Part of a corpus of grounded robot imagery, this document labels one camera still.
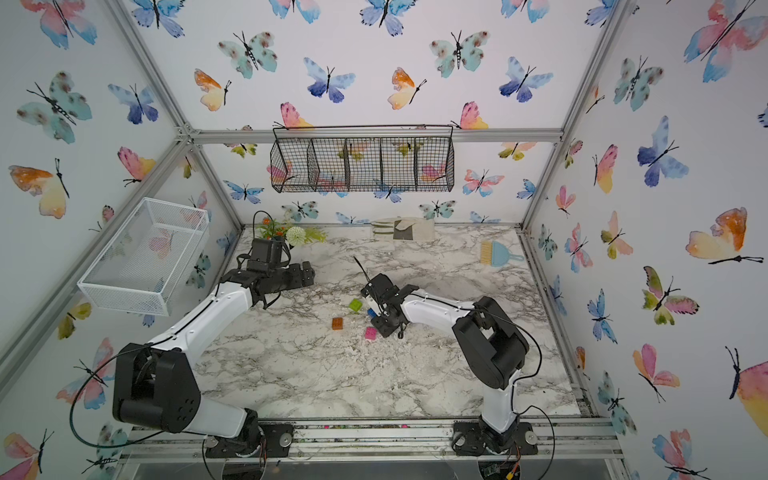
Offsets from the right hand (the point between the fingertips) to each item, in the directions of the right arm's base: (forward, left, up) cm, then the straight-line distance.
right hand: (386, 321), depth 92 cm
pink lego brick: (-3, +4, -2) cm, 6 cm away
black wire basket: (+43, +10, +28) cm, 52 cm away
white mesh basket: (+20, +92, -3) cm, 94 cm away
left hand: (+8, +25, +12) cm, 29 cm away
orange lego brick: (-1, +15, -2) cm, 15 cm away
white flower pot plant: (+21, +31, +13) cm, 40 cm away
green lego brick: (+6, +11, -1) cm, 12 cm away
